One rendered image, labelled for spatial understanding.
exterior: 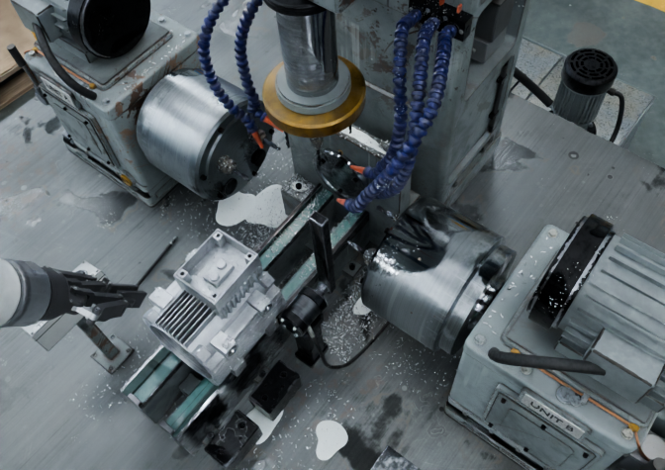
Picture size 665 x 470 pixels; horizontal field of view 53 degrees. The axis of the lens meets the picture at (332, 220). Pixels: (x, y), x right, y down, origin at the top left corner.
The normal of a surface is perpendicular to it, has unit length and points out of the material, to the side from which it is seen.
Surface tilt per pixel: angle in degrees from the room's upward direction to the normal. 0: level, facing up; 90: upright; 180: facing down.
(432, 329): 69
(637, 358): 0
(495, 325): 0
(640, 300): 23
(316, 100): 0
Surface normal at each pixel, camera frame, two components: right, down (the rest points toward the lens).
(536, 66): -0.06, -0.54
